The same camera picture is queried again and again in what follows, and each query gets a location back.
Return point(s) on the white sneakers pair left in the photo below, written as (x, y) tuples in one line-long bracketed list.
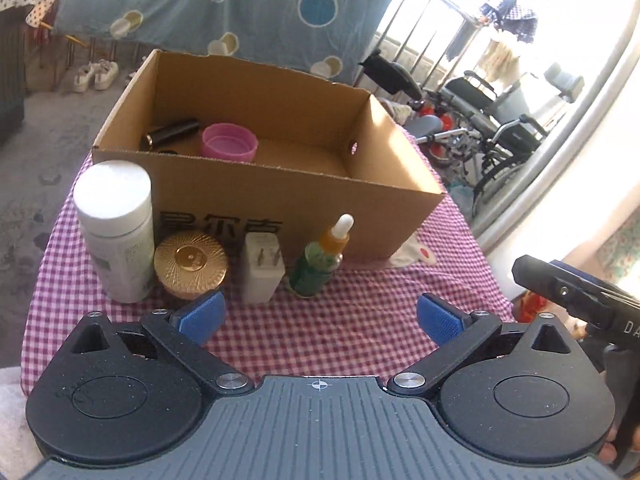
[(101, 75)]

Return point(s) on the white plastic bottle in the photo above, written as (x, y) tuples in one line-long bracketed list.
[(113, 203)]

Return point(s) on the green dropper bottle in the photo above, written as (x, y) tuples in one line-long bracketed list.
[(320, 259)]

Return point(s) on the brown cardboard box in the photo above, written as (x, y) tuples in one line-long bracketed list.
[(324, 149)]

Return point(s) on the black wheelchair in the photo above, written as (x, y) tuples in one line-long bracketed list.
[(479, 138)]

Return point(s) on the person's right hand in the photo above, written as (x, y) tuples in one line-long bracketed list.
[(608, 451)]

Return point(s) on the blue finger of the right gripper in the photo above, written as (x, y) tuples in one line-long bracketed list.
[(580, 298), (584, 275)]

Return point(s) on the pink plastic lid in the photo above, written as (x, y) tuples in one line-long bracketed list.
[(228, 142)]

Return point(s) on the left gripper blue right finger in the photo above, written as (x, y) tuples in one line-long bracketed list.
[(439, 320)]

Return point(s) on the blue patterned bedsheet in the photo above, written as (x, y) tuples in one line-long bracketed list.
[(327, 38)]

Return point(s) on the black cylindrical tube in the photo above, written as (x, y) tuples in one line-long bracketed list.
[(161, 136)]

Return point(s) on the pink checkered tablecloth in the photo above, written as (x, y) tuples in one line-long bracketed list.
[(362, 323)]

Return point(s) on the dark storage crate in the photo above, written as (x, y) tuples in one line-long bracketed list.
[(12, 74)]

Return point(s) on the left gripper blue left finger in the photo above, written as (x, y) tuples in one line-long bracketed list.
[(200, 319)]

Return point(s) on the white power adapter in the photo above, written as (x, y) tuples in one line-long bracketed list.
[(262, 267)]

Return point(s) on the gold lidded jar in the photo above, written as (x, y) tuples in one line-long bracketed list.
[(190, 263)]

